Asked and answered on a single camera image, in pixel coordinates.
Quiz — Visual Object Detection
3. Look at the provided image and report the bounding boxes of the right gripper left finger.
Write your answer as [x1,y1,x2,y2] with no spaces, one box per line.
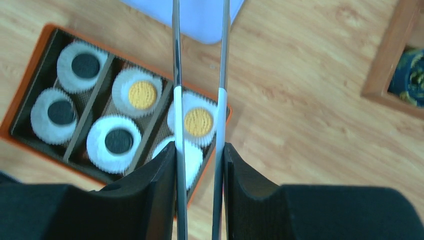
[0,142,176,240]

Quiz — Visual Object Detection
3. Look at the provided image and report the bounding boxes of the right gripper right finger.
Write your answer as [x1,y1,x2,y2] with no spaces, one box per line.
[223,143,424,240]

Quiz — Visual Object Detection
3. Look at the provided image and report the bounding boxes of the metal tongs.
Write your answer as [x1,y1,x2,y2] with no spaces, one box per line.
[172,0,231,240]

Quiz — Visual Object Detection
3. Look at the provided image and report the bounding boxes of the black sandwich cookie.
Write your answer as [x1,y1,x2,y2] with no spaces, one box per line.
[104,128,134,155]
[71,53,100,79]
[47,100,76,125]

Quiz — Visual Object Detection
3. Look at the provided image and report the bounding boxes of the round yellow biscuit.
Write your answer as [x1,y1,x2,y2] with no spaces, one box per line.
[128,81,158,110]
[184,107,213,137]

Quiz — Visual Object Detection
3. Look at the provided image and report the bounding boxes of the lavender cookie tray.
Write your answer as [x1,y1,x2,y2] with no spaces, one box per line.
[123,0,225,45]

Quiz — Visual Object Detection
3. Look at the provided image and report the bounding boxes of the orange compartment box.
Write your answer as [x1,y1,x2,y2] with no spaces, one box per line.
[0,23,233,210]

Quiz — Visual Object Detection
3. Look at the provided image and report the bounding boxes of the wooden divided organizer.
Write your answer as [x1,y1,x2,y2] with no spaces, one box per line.
[360,0,424,119]

